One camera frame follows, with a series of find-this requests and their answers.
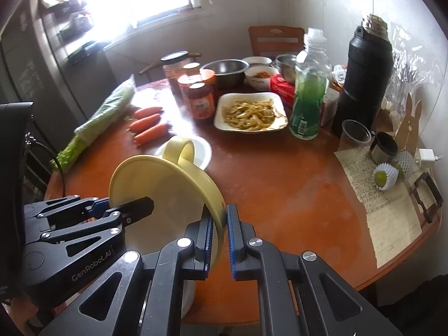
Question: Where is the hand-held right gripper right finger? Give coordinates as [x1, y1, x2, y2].
[227, 205, 403, 336]

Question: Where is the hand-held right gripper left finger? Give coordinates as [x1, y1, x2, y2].
[38, 213, 215, 336]

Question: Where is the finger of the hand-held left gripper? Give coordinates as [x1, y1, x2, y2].
[24, 196, 111, 219]
[40, 198, 155, 249]

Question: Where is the yellow bowl white inside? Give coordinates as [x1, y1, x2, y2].
[108, 136, 226, 323]

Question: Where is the carrot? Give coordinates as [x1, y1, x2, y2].
[134, 123, 170, 145]
[134, 106, 164, 120]
[127, 113, 161, 133]

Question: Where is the celery in plastic bag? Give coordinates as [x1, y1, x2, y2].
[50, 76, 136, 173]

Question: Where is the orange label sauce jar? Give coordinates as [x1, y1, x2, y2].
[188, 82, 215, 122]

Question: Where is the white plate with food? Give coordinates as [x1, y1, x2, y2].
[213, 92, 289, 132]

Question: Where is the red label jar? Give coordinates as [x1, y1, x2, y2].
[177, 63, 201, 100]

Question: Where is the glass jar black lid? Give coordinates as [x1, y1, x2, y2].
[160, 51, 190, 94]

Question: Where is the dark cabinet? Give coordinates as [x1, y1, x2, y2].
[0, 3, 118, 197]

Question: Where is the printed paper sheet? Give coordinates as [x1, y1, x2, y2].
[333, 146, 423, 269]

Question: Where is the green plastic bottle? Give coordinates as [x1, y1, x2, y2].
[289, 27, 333, 141]

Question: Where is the large metal bowl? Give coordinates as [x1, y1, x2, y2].
[199, 59, 250, 90]

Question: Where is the red packet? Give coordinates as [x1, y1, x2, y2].
[269, 74, 298, 109]

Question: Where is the clear plastic cup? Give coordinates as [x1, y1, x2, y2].
[339, 119, 372, 152]

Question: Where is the fruit in foam net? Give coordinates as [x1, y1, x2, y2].
[391, 151, 414, 180]
[372, 162, 400, 192]

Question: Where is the white bowl with food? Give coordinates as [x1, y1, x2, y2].
[244, 66, 281, 92]

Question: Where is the small carton box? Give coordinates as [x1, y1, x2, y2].
[319, 87, 341, 127]

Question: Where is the steel cup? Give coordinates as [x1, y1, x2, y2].
[370, 132, 400, 165]

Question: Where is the plain white bowl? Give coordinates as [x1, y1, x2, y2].
[241, 56, 274, 68]

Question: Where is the small metal bowl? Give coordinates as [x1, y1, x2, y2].
[274, 54, 302, 84]

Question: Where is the small white cup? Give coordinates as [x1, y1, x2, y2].
[332, 64, 348, 85]

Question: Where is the black thermos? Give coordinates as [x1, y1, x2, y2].
[331, 24, 395, 138]

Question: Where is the white charger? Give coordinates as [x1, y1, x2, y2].
[416, 148, 437, 166]

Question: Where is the cardboard rabbit cutout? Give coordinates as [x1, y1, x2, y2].
[393, 92, 423, 159]

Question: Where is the clear plastic bag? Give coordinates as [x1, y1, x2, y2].
[384, 20, 443, 114]

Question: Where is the black cable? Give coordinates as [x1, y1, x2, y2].
[24, 132, 68, 198]

